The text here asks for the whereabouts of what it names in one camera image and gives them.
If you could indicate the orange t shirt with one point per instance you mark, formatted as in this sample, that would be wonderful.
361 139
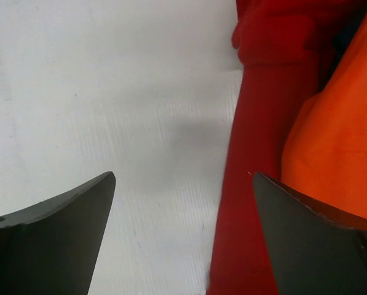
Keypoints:
325 156

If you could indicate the red t shirt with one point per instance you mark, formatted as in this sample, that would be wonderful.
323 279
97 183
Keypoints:
286 51

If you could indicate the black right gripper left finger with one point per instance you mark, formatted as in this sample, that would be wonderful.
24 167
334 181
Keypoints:
52 247

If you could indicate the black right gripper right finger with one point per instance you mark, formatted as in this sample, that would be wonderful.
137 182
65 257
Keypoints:
314 248

